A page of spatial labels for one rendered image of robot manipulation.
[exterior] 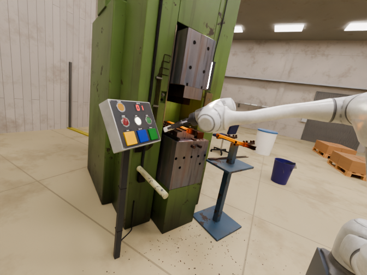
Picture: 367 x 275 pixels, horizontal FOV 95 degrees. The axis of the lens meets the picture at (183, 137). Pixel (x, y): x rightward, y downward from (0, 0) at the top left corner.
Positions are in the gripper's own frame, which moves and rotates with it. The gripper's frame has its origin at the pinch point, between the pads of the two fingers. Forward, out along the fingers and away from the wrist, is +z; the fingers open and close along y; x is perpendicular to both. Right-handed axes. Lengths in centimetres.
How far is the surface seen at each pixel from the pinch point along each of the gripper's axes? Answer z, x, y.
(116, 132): 14.5, 4.7, -26.9
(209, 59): -24, 48, 55
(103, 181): 111, -27, 23
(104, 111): 18.2, 17.3, -26.9
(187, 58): -13, 49, 34
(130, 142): 12.5, -2.1, -21.4
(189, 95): -3.0, 24.2, 41.3
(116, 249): 69, -73, -11
